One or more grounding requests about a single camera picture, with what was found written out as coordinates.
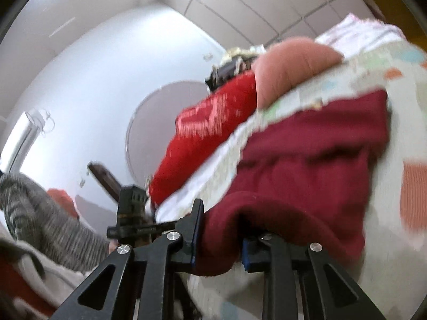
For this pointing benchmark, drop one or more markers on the person's left forearm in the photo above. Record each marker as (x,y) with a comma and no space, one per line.
(50,220)

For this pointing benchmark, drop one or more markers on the dark wooden post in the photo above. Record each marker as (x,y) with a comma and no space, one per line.
(105,178)

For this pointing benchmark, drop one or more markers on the dark red fleece garment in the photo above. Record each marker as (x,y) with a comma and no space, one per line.
(300,173)

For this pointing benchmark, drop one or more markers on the white wall socket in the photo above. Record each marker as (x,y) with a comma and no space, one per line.
(208,56)

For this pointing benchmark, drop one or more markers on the beige panelled wardrobe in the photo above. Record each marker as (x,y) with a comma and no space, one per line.
(267,6)

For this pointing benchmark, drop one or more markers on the quilted patchwork bedspread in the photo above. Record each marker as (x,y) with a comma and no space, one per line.
(383,206)

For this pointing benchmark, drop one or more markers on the pile of mixed clothes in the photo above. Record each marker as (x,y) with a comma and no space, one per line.
(227,70)

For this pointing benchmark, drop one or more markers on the red patterned pillow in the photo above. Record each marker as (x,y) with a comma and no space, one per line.
(206,133)

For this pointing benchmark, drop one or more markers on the white air conditioner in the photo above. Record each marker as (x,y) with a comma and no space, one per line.
(23,136)

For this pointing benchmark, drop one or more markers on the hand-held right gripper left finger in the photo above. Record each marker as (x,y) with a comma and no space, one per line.
(186,240)

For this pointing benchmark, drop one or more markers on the person's beige top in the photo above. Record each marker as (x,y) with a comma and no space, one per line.
(33,266)

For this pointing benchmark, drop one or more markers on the white and pink blanket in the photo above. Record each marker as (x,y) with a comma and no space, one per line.
(360,33)

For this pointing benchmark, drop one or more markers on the round grey wall panel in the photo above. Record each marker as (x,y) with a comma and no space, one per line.
(156,123)

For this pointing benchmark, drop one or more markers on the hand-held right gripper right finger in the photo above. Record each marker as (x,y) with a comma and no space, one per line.
(248,253)

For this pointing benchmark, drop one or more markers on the orange red cloth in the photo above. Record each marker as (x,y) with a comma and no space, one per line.
(63,201)

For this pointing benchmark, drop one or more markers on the beige fabric label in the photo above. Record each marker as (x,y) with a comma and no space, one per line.
(315,104)

